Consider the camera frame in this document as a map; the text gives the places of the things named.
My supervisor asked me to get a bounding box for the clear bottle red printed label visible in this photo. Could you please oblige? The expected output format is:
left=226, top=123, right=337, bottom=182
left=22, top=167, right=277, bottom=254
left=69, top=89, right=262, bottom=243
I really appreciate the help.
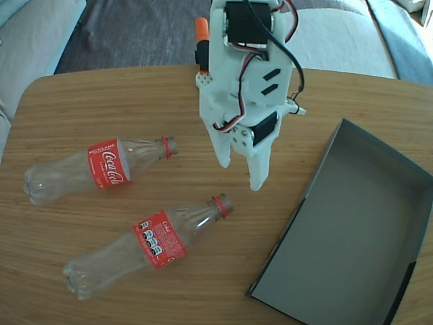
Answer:
left=62, top=192, right=236, bottom=301

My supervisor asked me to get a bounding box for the grey cardboard box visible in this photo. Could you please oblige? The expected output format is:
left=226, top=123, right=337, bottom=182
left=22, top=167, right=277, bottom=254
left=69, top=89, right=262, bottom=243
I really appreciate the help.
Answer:
left=249, top=117, right=433, bottom=325

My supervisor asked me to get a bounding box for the white cushioned seat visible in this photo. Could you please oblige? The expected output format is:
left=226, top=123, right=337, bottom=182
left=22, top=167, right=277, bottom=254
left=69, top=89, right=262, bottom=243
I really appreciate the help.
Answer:
left=283, top=7, right=398, bottom=81

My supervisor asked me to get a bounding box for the orange black clamp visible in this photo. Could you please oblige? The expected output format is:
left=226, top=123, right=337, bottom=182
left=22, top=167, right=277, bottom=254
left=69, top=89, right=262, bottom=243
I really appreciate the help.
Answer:
left=194, top=16, right=212, bottom=74

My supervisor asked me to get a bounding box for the blue grey blanket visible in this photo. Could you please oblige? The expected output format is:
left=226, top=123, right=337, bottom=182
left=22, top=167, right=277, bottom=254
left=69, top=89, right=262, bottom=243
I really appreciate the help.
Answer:
left=367, top=0, right=433, bottom=85

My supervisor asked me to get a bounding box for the light grey sofa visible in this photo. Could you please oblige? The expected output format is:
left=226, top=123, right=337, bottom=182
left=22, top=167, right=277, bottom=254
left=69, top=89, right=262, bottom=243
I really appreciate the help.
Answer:
left=0, top=0, right=87, bottom=163

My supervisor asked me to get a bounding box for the flat white camera plate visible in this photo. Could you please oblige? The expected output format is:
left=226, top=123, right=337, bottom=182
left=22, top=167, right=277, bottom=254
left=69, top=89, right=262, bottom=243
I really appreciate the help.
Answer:
left=287, top=96, right=307, bottom=116

